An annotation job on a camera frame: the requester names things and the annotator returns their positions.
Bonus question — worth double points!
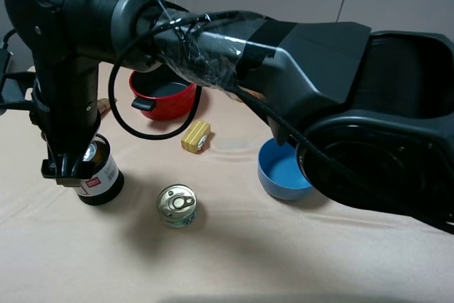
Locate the black mesh pen holder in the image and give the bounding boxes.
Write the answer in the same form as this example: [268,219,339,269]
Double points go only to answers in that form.
[74,134,124,206]

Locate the purple toy eggplant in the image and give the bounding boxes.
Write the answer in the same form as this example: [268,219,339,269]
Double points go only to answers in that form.
[96,98,110,116]

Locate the black cable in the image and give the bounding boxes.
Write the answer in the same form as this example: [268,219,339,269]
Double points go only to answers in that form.
[109,11,454,235]

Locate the small flat tin can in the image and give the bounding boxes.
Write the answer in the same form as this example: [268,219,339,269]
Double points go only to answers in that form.
[156,184,197,228]

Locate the plastic croissant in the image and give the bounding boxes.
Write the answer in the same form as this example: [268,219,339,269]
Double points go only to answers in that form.
[241,87,266,101]

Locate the red cooking pot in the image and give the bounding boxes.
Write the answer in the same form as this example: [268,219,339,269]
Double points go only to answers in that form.
[129,65,196,121]

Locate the blue plastic bowl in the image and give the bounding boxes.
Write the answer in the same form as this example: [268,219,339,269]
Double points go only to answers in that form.
[258,138,314,201]

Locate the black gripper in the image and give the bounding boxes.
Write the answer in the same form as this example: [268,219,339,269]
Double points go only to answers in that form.
[33,57,99,187]

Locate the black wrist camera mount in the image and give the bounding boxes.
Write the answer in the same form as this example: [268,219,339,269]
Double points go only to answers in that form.
[1,48,35,115]

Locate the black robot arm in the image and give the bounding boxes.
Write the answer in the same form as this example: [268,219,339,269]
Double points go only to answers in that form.
[1,0,453,233]

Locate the orange beverage can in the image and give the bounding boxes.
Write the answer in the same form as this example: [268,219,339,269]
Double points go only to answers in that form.
[82,141,98,162]

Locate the yellow striped cake toy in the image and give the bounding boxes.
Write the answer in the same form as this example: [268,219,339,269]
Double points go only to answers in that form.
[181,120,211,154]

